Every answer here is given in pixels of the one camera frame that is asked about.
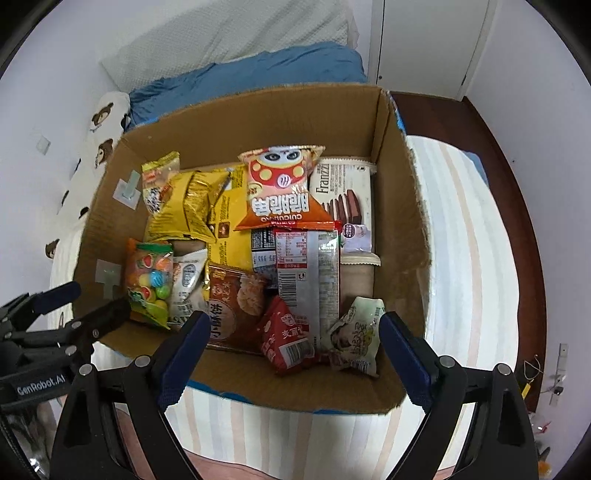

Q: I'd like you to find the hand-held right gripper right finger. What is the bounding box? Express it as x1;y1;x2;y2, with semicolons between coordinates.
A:
379;311;541;480

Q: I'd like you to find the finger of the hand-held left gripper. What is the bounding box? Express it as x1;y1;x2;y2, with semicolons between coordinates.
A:
0;281;83;333
9;298;132;356

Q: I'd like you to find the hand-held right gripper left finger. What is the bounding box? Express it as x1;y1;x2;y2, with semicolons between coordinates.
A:
48;310;213;480

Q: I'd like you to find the green and white snack packet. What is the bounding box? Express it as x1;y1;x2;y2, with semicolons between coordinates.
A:
323;296;386;377

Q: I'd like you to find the cream chocolate cookie packet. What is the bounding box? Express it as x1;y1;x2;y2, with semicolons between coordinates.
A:
308;157;382;266

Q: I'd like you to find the cardboard box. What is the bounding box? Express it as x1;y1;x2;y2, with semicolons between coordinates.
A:
74;83;432;414

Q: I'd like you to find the colourful candy bag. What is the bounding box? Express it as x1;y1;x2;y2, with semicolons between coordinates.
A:
124;237;175;330

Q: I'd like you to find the white grey snack packet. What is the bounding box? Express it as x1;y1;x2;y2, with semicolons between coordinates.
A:
168;240;209;328

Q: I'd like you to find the beige brown snack packet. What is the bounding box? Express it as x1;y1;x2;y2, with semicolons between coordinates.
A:
339;251;382;305

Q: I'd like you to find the small red snack packet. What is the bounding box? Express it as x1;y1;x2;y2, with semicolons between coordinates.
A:
256;295;319;374

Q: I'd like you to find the red and silver snack packet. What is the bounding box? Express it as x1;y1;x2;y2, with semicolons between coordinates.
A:
276;228;342;344

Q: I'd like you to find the gold chips bag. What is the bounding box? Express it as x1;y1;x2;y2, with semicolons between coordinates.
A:
145;172;232;243

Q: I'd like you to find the small yellow snack packet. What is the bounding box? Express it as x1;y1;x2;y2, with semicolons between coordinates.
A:
142;152;181;215

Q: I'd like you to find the bear printed cloth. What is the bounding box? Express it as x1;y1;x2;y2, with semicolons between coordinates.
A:
44;91;132;259

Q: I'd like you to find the orange cartoon face snack bag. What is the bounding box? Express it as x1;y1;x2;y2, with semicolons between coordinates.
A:
235;145;342;232

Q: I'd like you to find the blue blanket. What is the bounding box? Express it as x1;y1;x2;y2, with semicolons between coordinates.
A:
129;41;368;132

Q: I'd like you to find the white pillow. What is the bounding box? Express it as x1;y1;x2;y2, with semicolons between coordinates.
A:
102;0;358;90

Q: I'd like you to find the white door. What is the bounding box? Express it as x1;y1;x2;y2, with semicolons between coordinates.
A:
379;0;490;100

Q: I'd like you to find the yellow tag with wire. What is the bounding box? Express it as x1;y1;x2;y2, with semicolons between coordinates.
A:
522;357;543;398

